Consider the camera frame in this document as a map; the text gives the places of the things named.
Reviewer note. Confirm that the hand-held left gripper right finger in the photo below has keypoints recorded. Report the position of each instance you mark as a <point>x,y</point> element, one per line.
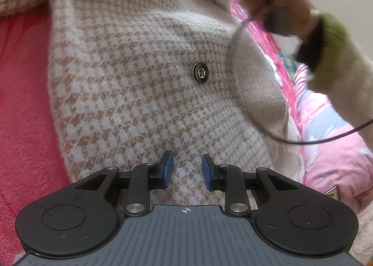
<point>206,170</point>

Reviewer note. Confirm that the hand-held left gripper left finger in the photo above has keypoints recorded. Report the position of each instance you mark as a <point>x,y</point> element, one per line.
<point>167,167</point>

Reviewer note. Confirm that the beige houndstooth coat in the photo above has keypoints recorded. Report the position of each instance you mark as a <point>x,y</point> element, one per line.
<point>131,94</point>

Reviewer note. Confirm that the red floral blanket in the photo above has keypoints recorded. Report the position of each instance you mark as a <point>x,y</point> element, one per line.
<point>23,138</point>

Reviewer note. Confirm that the person's right hand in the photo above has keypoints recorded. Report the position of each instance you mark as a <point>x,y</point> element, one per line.
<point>303,4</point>

